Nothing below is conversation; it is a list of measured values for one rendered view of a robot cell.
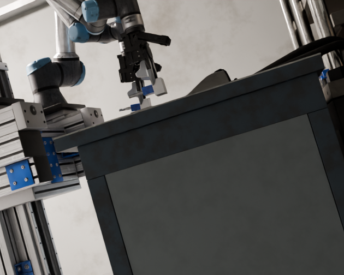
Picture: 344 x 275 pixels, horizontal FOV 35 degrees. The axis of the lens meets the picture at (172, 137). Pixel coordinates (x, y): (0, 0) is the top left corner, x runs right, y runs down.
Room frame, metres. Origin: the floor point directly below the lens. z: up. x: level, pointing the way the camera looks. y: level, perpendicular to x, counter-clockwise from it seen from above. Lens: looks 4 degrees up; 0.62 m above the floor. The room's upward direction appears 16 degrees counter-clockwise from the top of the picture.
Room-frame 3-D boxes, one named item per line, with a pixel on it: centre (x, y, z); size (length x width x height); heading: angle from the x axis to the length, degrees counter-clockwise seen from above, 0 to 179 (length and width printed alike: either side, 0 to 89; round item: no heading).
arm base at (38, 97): (2.35, 0.47, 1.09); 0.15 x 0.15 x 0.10
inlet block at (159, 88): (1.89, 0.04, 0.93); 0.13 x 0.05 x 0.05; 80
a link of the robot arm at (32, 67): (2.35, 0.46, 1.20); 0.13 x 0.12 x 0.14; 137
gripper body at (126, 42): (1.89, 0.03, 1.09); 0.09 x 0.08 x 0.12; 80
